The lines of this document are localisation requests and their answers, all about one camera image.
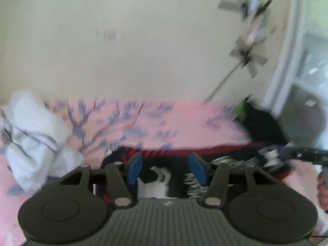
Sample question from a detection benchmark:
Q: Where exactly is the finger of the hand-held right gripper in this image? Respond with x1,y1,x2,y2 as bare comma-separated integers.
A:
288,146,328,164

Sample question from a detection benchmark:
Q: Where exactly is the small wall sticker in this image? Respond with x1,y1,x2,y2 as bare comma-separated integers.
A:
96,28,126,43

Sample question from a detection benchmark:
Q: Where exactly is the green item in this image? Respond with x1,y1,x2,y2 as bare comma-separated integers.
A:
234,100,248,121

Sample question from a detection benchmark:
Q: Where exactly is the black patterned sweater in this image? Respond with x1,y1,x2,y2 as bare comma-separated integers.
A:
92,143,308,203

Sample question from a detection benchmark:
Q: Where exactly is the pink tree print bedsheet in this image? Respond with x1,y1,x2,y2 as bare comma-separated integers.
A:
0,97,328,246

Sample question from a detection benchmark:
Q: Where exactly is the grey pinwheel wall decoration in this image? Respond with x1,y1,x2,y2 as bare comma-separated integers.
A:
204,0,278,103

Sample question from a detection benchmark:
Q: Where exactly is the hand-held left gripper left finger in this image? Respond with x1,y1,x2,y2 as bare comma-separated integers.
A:
60,152,143,207

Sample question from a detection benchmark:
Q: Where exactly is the dark cloth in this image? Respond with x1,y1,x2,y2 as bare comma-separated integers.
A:
243,96,289,145

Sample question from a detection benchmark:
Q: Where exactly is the person's right hand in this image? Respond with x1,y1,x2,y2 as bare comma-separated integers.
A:
316,170,328,213

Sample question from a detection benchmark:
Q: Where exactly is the white window frame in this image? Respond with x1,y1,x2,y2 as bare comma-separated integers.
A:
264,0,328,149

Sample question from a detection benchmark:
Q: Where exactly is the white garment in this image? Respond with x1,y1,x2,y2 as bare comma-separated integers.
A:
0,90,85,192

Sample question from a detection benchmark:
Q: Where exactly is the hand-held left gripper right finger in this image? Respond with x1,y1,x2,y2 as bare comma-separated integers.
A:
188,152,276,207

